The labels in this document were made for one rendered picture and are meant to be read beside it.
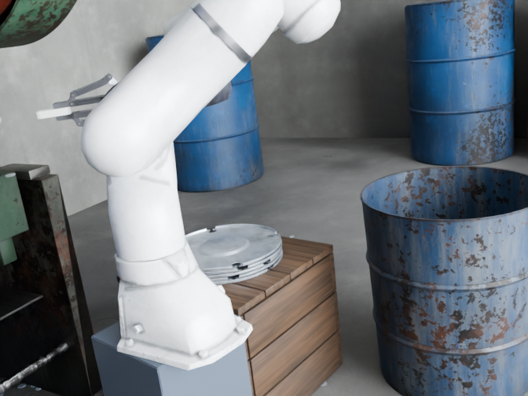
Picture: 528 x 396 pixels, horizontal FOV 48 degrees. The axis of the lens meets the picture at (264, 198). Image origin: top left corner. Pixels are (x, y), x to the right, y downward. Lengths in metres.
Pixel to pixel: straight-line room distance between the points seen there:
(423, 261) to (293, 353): 0.38
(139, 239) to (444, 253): 0.67
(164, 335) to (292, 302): 0.55
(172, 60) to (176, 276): 0.32
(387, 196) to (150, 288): 0.87
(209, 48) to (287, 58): 3.69
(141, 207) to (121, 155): 0.13
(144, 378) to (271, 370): 0.50
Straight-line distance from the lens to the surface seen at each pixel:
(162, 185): 0.94
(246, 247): 1.47
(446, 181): 1.69
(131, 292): 0.95
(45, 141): 3.34
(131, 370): 0.99
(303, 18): 0.94
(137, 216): 0.90
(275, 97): 4.63
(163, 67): 0.85
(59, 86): 3.41
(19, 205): 1.52
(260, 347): 1.35
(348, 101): 4.36
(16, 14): 1.56
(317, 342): 1.55
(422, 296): 1.38
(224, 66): 0.86
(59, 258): 1.53
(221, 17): 0.85
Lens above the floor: 0.92
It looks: 17 degrees down
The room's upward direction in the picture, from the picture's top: 7 degrees counter-clockwise
